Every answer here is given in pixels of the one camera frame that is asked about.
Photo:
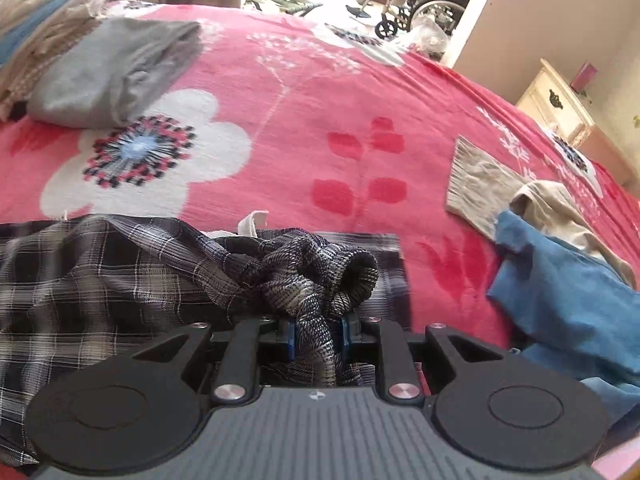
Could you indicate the beige garment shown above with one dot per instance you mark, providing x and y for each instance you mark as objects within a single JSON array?
[{"x": 480, "y": 190}]

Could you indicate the blue denim jeans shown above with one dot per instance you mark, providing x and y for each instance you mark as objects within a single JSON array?
[{"x": 565, "y": 300}]

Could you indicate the folded grey garment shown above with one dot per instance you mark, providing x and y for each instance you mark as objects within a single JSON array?
[{"x": 110, "y": 70}]

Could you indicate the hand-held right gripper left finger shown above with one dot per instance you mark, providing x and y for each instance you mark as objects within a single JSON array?
[{"x": 291, "y": 341}]

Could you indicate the pink cup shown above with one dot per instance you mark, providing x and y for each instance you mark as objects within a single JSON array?
[{"x": 584, "y": 76}]

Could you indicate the red floral blanket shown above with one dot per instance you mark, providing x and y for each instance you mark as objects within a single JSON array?
[{"x": 310, "y": 125}]

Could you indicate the cream nightstand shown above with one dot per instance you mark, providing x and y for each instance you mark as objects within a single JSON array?
[{"x": 555, "y": 105}]

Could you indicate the black wheelchair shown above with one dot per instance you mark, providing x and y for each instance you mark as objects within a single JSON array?
[{"x": 430, "y": 0}]

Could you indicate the green folding stool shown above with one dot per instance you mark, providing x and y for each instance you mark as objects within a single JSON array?
[{"x": 287, "y": 2}]

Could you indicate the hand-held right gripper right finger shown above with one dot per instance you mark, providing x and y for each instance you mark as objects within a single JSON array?
[{"x": 346, "y": 338}]

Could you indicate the stack of pale folded linens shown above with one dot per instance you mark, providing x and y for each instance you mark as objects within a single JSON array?
[{"x": 45, "y": 15}]

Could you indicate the black white plaid pants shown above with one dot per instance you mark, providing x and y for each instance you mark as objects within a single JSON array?
[{"x": 125, "y": 280}]

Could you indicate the clear plastic bag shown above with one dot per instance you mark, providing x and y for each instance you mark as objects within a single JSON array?
[{"x": 427, "y": 35}]

